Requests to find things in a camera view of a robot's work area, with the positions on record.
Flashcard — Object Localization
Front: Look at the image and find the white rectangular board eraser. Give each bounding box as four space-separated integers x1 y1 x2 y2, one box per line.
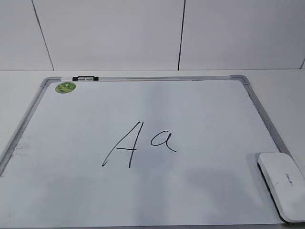
258 153 305 223

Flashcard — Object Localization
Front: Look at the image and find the white board with metal frame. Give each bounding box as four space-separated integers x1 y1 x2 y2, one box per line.
0 75 291 228

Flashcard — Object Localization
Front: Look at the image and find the round green magnet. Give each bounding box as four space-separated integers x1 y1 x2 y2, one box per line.
55 82 76 94

